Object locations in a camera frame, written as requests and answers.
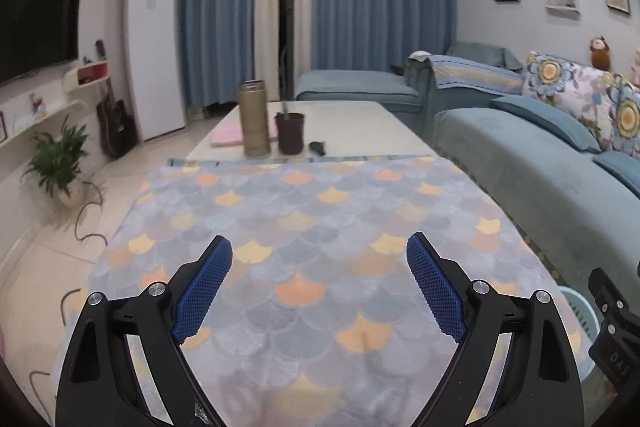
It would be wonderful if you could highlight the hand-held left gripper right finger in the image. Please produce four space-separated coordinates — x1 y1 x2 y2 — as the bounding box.
406 232 586 427

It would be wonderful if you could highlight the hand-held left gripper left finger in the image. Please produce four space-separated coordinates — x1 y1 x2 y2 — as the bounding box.
54 234 235 427

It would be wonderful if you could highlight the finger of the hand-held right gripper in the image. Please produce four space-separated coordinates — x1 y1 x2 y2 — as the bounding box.
587 267 630 312

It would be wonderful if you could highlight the light blue trash bin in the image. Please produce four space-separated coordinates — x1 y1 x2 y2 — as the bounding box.
554 285 602 384

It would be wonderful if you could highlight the blue sofa cushion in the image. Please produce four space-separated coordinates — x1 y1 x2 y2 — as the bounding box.
592 151 640 198
489 95 602 154

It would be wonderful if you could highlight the teal sofa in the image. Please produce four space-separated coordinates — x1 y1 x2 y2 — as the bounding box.
295 41 640 308

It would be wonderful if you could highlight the pink notebook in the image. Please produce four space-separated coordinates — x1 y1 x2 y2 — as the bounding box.
210 122 280 148

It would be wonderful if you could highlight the bronze thermos bottle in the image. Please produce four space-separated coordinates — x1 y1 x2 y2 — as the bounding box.
236 80 272 158

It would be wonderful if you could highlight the dark brown cup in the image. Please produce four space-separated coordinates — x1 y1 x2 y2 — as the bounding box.
274 101 307 156

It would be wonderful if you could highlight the black guitar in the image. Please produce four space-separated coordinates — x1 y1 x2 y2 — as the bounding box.
95 81 139 160

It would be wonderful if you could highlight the potted green plant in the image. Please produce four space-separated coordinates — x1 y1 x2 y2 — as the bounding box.
20 116 94 209

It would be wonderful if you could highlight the striped sofa throw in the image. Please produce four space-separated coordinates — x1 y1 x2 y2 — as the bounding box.
425 54 524 96

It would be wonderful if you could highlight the brown owl plush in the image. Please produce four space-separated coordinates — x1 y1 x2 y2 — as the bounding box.
588 35 612 70

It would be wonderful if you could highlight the white wavy lower shelf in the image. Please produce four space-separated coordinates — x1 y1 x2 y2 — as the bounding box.
0 98 85 151

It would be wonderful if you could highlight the white pink shelf box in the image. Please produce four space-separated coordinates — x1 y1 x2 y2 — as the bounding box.
62 59 112 94

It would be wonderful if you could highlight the small colourful figurine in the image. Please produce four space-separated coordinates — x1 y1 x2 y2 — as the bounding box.
27 92 49 121

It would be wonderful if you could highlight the white refrigerator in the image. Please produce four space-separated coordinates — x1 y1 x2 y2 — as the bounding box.
123 0 188 143

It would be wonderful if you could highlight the cream curtain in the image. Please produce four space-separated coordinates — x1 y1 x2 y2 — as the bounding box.
254 0 315 104

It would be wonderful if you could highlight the black television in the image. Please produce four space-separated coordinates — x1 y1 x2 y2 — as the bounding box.
0 0 82 86

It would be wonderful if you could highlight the floor cable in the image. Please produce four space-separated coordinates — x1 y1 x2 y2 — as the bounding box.
71 179 110 244
59 286 85 325

